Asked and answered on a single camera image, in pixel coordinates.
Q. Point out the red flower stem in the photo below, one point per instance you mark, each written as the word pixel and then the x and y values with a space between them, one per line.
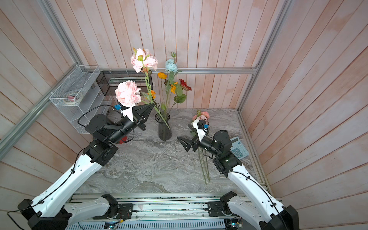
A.
pixel 184 84

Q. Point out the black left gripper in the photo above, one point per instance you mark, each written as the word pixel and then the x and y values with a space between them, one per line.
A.
pixel 139 118

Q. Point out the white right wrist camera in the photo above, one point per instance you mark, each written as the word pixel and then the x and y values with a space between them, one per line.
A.
pixel 201 127

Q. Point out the tape roll on shelf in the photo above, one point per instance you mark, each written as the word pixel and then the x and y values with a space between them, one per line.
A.
pixel 73 98

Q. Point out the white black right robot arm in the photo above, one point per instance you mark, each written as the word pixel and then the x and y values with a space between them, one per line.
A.
pixel 264 212

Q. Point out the light blue calculator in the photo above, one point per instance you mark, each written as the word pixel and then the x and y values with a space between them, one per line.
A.
pixel 238 149

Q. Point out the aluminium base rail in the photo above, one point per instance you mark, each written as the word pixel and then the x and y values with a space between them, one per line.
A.
pixel 181 211

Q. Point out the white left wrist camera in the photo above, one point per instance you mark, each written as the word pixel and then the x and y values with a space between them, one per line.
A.
pixel 125 111

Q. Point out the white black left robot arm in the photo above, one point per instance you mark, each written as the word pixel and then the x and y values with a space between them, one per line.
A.
pixel 49 210

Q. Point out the pink peony spray stem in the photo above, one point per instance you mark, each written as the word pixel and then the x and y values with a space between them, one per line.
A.
pixel 203 116

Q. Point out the dark ribbed glass vase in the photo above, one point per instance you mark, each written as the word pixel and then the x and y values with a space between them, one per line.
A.
pixel 164 131

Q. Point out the black wire mesh basket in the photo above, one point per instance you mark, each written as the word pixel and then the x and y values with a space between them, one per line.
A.
pixel 108 81

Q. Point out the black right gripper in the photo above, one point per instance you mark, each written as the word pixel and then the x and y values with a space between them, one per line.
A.
pixel 196 143

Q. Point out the light blue flower stem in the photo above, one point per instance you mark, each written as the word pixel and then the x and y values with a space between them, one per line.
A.
pixel 171 66

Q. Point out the white wire mesh shelf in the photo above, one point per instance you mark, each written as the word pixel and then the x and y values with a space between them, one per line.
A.
pixel 81 79

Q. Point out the orange flower stem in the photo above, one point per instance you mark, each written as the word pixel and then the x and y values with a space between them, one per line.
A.
pixel 170 91

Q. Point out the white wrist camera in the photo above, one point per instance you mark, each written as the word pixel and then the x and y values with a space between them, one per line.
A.
pixel 125 111
pixel 201 127

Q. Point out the pink carnation spray stem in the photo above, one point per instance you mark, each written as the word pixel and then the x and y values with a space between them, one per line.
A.
pixel 202 164

